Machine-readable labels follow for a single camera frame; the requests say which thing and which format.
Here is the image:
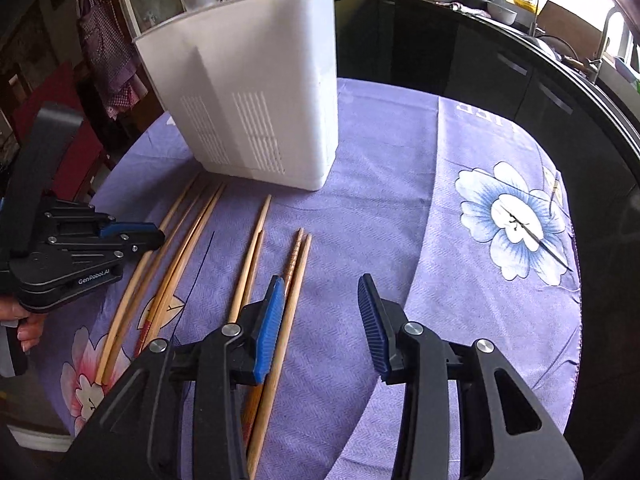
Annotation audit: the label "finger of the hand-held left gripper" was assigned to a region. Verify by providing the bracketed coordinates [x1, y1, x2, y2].
[121, 232, 167, 260]
[100, 221, 158, 241]

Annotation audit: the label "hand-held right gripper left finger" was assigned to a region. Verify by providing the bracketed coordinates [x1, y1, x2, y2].
[52, 275, 286, 480]

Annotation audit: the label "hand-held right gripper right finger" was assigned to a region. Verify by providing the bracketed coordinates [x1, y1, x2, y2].
[357, 273, 586, 480]

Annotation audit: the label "long wooden chopstick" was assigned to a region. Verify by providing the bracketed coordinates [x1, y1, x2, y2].
[95, 174, 202, 386]
[106, 183, 213, 380]
[136, 184, 227, 358]

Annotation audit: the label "patterned wooden chopstick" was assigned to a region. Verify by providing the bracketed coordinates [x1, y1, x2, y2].
[241, 227, 306, 448]

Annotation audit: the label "white plastic utensil holder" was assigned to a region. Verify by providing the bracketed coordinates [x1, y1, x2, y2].
[134, 0, 341, 192]

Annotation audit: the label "person's left hand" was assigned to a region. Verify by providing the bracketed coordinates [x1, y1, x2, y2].
[0, 297, 45, 354]

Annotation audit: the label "red wooden chair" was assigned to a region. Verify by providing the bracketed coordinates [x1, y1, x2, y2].
[50, 120, 118, 206]
[11, 60, 76, 131]

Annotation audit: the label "purple floral tablecloth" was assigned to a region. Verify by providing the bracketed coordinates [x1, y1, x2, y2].
[60, 77, 583, 480]

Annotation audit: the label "checked purple apron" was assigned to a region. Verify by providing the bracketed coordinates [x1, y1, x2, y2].
[76, 0, 148, 121]

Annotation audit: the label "dark lower kitchen cabinets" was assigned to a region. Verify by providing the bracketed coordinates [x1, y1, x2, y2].
[334, 0, 640, 441]

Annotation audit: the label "white bowl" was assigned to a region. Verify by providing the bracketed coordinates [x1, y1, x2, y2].
[487, 1, 519, 24]

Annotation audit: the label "small chrome faucet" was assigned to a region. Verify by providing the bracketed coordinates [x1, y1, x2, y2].
[512, 0, 542, 36]

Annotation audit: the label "wooden cutting board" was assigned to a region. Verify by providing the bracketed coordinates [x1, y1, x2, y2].
[537, 0, 608, 61]

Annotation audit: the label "tall chrome faucet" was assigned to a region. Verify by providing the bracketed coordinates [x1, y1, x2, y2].
[586, 10, 627, 83]

